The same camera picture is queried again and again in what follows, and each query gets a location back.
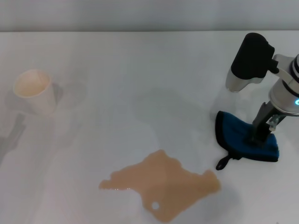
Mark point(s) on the white paper cup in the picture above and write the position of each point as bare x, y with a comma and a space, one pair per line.
32, 84

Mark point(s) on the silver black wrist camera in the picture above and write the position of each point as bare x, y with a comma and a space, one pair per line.
250, 58

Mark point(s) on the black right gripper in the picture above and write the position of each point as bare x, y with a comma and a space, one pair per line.
264, 114

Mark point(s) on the blue rag with black trim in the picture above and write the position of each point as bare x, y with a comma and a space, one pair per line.
233, 135

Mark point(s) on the brown liquid spill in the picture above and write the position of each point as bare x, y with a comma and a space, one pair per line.
163, 182

